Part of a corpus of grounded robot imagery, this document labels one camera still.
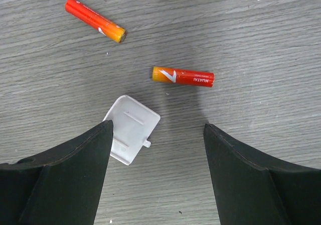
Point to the white battery cover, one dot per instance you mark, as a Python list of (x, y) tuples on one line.
[(133, 124)]

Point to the red battery middle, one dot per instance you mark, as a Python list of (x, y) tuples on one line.
[(96, 21)]

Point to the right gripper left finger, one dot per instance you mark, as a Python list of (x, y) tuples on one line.
[(61, 185)]

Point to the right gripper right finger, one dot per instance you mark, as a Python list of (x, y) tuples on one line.
[(252, 187)]

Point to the red orange battery near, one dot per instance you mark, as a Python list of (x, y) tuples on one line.
[(183, 77)]

